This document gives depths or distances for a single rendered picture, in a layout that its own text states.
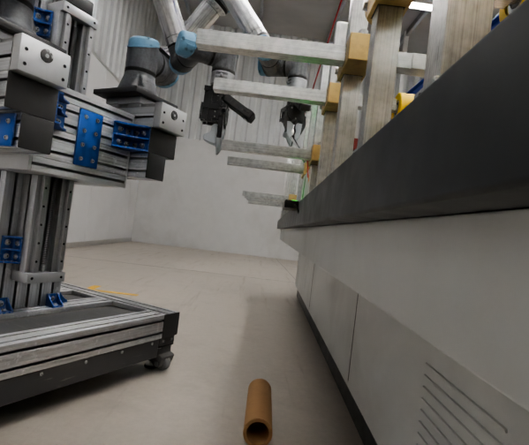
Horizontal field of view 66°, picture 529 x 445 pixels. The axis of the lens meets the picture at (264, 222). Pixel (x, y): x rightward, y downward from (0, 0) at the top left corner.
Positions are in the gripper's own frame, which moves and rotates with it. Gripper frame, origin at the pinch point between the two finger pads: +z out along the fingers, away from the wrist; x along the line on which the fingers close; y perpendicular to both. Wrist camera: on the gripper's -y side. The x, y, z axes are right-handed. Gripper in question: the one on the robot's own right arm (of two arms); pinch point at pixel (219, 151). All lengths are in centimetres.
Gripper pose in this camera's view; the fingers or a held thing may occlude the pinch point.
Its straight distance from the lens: 131.7
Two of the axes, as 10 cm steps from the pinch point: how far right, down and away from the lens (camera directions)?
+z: -1.4, 9.9, -0.2
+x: -0.1, -0.2, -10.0
